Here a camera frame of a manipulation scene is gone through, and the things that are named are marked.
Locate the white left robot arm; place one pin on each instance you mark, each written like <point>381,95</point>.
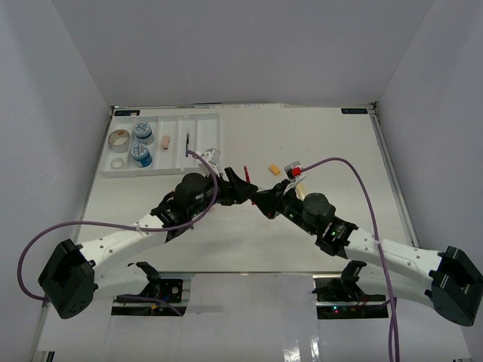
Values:
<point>77,274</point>

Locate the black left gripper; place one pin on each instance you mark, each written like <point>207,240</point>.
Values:
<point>232,194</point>

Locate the large clear tape roll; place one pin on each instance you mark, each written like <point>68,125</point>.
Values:
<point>119,141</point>

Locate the red gel pen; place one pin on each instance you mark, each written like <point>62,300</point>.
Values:
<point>247,175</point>

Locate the yellow highlighter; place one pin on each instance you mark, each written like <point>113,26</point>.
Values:
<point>301,191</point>

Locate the blue slime jar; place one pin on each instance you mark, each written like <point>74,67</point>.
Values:
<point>140,155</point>
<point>143,133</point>

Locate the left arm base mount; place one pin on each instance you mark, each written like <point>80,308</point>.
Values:
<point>158,289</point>

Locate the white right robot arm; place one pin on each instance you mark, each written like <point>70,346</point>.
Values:
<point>446,281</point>

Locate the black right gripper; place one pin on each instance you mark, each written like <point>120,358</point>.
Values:
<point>272,199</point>

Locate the small clear tape roll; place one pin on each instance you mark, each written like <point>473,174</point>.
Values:
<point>117,164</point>

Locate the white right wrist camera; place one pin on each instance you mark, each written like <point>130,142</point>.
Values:
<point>294,173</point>

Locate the white compartment tray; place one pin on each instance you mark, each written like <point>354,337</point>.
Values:
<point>204,129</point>

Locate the yellow cap near tape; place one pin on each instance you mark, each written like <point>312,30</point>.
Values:
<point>274,169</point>

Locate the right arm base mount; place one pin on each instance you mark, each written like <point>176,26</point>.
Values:
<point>344,287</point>

